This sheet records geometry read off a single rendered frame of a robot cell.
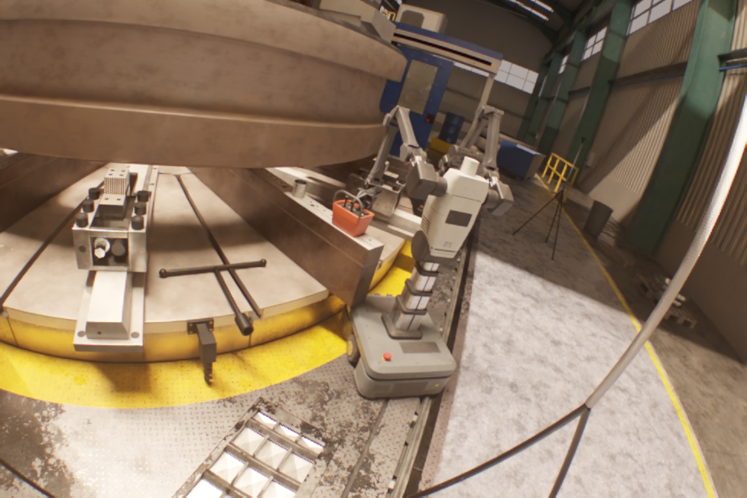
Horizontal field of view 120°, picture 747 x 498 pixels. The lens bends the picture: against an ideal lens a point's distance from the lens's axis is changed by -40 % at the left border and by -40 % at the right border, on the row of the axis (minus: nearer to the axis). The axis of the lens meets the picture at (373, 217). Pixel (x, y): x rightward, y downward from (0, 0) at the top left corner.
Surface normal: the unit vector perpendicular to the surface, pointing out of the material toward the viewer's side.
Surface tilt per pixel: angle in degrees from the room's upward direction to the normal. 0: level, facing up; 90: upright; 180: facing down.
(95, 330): 90
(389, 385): 90
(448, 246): 90
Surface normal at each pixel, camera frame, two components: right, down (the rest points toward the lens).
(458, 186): 0.26, 0.44
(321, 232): -0.59, 0.14
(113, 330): 0.46, 0.46
